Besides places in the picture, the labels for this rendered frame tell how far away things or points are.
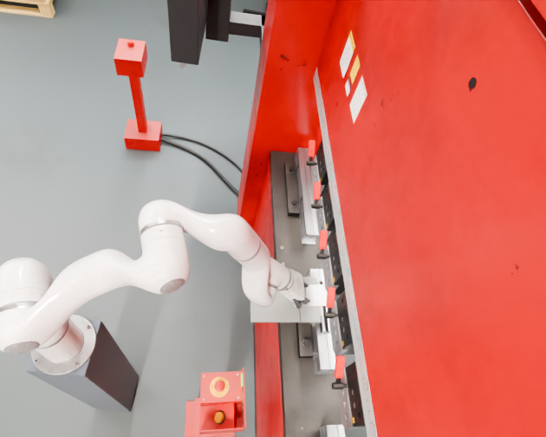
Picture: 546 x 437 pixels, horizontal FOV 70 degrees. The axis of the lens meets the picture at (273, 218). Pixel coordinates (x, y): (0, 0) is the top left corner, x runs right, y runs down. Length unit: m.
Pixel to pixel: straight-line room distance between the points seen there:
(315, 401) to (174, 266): 0.87
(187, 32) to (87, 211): 1.56
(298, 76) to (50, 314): 1.27
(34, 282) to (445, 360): 0.92
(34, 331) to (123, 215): 1.86
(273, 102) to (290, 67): 0.20
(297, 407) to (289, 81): 1.29
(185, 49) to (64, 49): 2.43
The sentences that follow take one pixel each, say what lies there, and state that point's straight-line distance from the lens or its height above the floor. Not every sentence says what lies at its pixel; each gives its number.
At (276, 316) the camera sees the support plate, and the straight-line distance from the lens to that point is 1.46.
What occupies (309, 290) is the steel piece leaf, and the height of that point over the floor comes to 1.00.
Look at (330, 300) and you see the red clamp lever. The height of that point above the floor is 1.30.
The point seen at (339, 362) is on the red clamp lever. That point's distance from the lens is 1.14.
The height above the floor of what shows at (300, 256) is 0.87.
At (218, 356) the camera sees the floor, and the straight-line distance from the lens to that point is 2.43.
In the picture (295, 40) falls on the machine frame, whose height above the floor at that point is 1.50.
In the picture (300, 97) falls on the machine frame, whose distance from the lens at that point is 1.81.
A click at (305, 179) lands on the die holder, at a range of 1.84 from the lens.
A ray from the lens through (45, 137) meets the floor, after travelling 3.41.
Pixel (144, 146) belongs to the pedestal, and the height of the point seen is 0.05.
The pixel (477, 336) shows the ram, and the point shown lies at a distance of 0.68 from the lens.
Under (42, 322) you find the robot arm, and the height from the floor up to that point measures 1.42.
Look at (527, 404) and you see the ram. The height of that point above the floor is 1.89.
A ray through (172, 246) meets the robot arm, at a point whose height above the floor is 1.58.
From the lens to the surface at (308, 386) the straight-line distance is 1.56.
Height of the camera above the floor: 2.37
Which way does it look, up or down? 56 degrees down
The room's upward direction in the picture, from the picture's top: 17 degrees clockwise
